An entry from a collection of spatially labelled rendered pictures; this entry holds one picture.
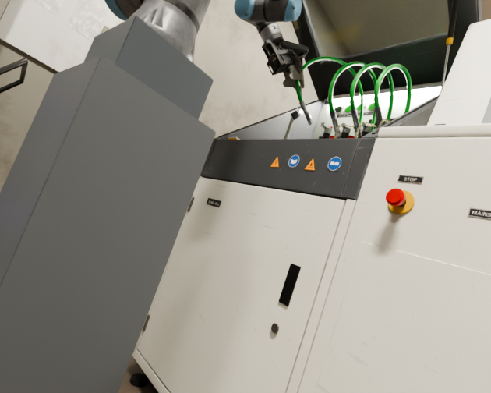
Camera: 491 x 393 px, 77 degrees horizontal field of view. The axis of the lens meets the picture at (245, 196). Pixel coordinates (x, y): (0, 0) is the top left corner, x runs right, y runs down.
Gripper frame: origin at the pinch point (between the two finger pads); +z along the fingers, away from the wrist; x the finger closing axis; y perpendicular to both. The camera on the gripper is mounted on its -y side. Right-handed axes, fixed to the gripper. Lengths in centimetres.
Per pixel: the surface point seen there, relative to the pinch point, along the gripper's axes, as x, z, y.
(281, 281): 15, 53, 49
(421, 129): 45, 34, 17
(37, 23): -145, -159, 65
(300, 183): 17.1, 33.0, 31.9
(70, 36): -154, -152, 45
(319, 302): 26, 59, 47
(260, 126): -27.2, 2.0, 6.4
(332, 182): 26, 36, 29
